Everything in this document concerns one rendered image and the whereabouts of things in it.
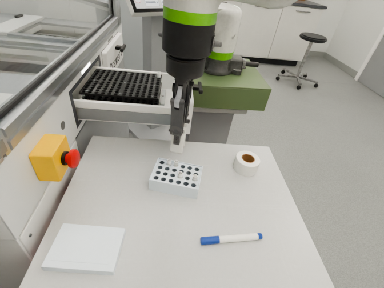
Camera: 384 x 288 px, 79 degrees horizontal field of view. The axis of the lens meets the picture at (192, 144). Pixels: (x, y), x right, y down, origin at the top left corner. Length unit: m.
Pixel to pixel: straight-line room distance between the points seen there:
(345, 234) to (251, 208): 1.25
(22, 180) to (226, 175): 0.47
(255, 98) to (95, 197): 0.69
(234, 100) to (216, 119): 0.16
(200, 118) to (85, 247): 0.73
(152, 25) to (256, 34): 2.49
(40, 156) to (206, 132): 0.77
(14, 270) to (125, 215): 0.25
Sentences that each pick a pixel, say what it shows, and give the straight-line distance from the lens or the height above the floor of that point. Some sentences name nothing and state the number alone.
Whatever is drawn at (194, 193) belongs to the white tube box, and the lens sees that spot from 0.58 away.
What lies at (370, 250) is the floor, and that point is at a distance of 1.85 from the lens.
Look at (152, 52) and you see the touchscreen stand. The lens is 1.75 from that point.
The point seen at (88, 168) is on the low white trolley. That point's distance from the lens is 0.69.
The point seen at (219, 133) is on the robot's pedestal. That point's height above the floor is 0.58.
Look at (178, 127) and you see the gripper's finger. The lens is 0.48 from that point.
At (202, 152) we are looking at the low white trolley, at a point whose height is 0.76.
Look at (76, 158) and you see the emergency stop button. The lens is 0.54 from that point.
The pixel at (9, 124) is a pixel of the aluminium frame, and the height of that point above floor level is 0.99.
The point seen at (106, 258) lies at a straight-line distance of 0.51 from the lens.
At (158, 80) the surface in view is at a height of 0.90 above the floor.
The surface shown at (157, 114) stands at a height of 0.87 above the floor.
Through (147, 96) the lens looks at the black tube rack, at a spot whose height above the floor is 0.90.
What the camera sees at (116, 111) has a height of 0.87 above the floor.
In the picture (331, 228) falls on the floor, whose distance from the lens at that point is 1.79.
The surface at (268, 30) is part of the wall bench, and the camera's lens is 4.02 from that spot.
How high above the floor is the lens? 1.23
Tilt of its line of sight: 38 degrees down
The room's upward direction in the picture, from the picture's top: 8 degrees clockwise
